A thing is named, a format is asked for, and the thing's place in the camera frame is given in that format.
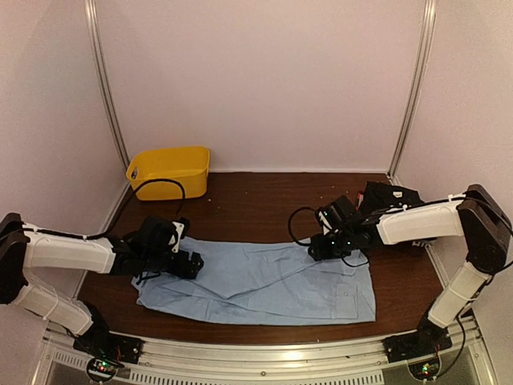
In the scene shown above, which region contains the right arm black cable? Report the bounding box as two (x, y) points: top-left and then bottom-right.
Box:
(288, 206), (321, 246)

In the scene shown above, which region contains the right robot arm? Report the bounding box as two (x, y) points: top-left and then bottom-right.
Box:
(308, 182), (512, 355)

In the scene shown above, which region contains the light blue long sleeve shirt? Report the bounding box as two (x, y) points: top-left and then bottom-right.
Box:
(131, 237), (376, 326)

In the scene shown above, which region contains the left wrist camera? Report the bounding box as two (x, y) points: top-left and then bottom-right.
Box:
(168, 217), (190, 253)

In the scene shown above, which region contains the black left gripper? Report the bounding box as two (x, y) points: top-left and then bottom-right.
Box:
(143, 248), (204, 279)

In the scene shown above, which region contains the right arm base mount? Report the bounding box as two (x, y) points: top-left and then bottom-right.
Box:
(383, 331), (453, 363)

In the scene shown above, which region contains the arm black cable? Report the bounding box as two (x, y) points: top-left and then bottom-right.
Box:
(86, 179), (188, 241)
(288, 206), (321, 246)

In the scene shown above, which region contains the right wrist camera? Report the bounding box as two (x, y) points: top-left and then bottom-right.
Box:
(317, 210), (332, 235)

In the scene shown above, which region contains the right aluminium frame post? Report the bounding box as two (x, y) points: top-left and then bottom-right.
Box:
(386, 0), (438, 184)

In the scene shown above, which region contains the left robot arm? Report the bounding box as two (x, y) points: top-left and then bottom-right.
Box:
(1, 213), (204, 356)

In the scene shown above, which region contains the yellow plastic basket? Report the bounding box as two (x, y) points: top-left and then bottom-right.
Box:
(125, 146), (210, 201)

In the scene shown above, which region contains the left aluminium frame post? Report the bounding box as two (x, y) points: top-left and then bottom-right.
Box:
(83, 0), (130, 168)

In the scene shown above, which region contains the aluminium front rail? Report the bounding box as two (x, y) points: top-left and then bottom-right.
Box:
(42, 328), (488, 385)

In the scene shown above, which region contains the grey shirt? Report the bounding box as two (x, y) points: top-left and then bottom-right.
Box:
(411, 239), (436, 247)

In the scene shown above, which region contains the aluminium frame post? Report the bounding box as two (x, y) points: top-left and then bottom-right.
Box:
(386, 0), (438, 184)
(83, 0), (130, 168)

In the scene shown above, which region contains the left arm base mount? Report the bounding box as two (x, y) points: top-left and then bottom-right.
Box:
(72, 332), (143, 365)

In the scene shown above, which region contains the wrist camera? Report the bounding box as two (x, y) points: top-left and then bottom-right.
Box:
(317, 210), (332, 235)
(168, 217), (190, 253)

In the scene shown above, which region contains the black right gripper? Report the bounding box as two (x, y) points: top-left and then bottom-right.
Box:
(309, 228), (356, 261)

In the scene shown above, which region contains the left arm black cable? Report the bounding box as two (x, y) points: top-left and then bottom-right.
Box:
(86, 179), (188, 241)

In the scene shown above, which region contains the black shirt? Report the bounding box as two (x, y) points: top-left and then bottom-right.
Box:
(356, 181), (424, 214)

